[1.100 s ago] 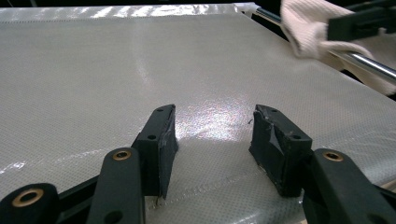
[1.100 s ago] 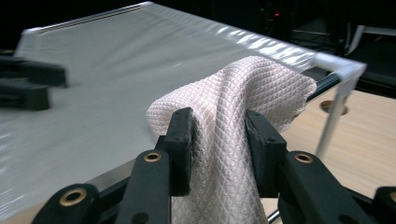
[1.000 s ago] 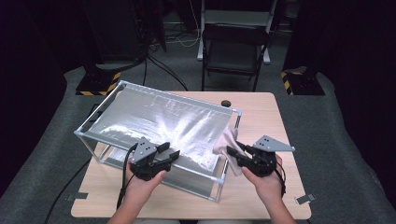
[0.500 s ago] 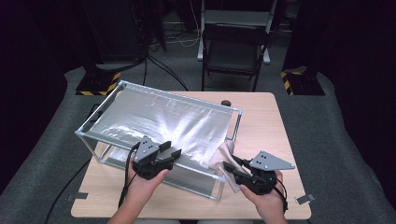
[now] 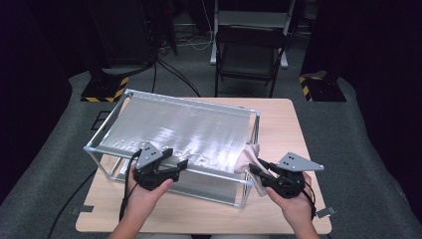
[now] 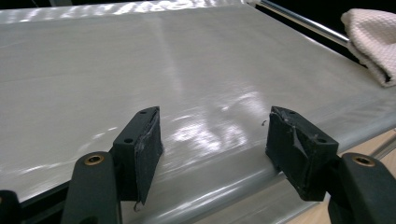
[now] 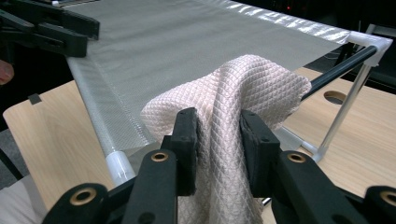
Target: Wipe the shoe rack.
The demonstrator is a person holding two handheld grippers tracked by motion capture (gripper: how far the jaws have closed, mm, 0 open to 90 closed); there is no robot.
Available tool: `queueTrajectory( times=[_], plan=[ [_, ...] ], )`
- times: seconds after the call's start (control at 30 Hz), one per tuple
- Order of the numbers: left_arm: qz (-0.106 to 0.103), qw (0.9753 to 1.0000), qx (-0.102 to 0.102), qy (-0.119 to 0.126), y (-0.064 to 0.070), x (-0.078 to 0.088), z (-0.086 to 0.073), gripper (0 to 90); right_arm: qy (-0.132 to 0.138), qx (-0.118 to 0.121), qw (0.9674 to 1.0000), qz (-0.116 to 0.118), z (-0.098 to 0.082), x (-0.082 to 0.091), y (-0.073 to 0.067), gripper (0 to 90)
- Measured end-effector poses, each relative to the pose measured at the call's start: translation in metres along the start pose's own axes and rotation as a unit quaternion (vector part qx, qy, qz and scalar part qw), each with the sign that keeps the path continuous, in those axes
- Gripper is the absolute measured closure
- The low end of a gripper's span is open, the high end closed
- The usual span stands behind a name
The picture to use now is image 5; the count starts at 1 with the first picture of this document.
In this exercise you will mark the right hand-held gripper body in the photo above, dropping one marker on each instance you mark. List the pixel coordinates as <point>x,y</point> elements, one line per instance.
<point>288,186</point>

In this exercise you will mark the dark cabinet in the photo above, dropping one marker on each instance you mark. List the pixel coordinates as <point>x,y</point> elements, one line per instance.
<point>122,30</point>

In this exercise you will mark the person's right hand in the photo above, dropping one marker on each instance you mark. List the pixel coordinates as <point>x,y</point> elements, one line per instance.
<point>293,209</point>

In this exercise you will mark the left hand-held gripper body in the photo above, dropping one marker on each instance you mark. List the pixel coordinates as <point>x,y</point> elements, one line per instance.
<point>151,166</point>

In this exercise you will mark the two-tier silver metal shelf rack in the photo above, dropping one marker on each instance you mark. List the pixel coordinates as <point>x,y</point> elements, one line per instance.
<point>179,132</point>

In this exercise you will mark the grey tape strip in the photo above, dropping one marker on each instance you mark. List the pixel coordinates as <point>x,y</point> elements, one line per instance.
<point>83,209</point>
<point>325,211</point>

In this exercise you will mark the person's left hand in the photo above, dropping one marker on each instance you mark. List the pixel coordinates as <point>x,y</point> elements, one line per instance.
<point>146,199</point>

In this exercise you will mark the black yellow-striped stand base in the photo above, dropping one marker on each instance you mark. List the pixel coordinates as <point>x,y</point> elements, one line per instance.
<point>104,89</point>
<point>323,89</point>

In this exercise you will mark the black folding chair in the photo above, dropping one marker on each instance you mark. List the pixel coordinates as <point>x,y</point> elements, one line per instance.
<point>249,53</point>

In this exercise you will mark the beige quilted cloth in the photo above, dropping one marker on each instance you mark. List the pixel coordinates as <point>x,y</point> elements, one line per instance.
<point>247,159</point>

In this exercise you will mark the person's light trousers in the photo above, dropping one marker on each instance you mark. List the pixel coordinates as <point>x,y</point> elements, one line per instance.
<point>185,236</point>

